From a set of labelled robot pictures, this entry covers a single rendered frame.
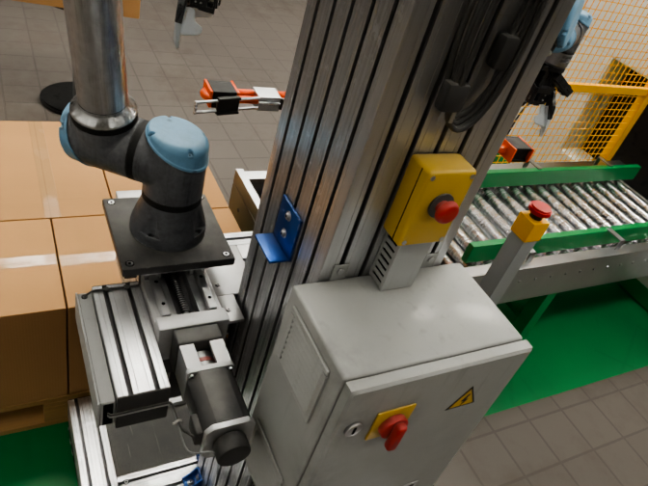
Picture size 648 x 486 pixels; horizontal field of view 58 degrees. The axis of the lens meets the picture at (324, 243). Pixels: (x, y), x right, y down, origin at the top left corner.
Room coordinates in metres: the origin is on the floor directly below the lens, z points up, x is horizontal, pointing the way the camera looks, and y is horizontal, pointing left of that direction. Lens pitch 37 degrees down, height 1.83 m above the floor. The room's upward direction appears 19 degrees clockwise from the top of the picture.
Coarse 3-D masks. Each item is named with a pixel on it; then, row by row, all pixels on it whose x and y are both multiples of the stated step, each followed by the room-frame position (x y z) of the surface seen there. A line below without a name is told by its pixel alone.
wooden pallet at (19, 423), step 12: (60, 396) 1.02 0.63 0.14; (72, 396) 1.04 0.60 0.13; (0, 408) 0.92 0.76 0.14; (12, 408) 0.94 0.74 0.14; (24, 408) 1.01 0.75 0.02; (36, 408) 1.03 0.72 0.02; (48, 408) 1.00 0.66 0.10; (60, 408) 1.02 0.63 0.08; (0, 420) 0.95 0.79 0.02; (12, 420) 0.96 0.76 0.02; (24, 420) 0.97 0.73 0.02; (36, 420) 0.98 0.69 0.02; (48, 420) 1.00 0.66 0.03; (60, 420) 1.02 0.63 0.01; (0, 432) 0.91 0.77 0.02; (12, 432) 0.93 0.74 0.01
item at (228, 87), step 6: (204, 84) 1.48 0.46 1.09; (210, 84) 1.47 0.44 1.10; (216, 84) 1.48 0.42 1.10; (222, 84) 1.49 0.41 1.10; (228, 84) 1.51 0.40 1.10; (234, 84) 1.52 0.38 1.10; (210, 90) 1.44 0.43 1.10; (216, 90) 1.45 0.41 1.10; (222, 90) 1.46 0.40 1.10; (228, 90) 1.47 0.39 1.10; (234, 90) 1.48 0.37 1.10; (210, 96) 1.43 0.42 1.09; (216, 96) 1.44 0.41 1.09; (216, 102) 1.44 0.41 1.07
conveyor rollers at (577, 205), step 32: (256, 192) 1.86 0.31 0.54; (480, 192) 2.49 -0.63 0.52; (512, 192) 2.58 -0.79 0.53; (544, 192) 2.67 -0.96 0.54; (576, 192) 2.83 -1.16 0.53; (608, 192) 2.91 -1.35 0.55; (480, 224) 2.20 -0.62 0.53; (512, 224) 2.29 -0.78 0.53; (576, 224) 2.47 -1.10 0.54; (608, 224) 2.56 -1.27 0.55; (448, 256) 1.86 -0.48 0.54
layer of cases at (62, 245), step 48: (0, 144) 1.63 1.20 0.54; (48, 144) 1.72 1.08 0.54; (0, 192) 1.39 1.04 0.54; (48, 192) 1.47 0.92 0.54; (96, 192) 1.55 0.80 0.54; (0, 240) 1.19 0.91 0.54; (48, 240) 1.25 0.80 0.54; (96, 240) 1.32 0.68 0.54; (0, 288) 1.02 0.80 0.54; (48, 288) 1.08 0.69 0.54; (0, 336) 0.93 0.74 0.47; (48, 336) 1.00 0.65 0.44; (0, 384) 0.92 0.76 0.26; (48, 384) 1.00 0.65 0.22
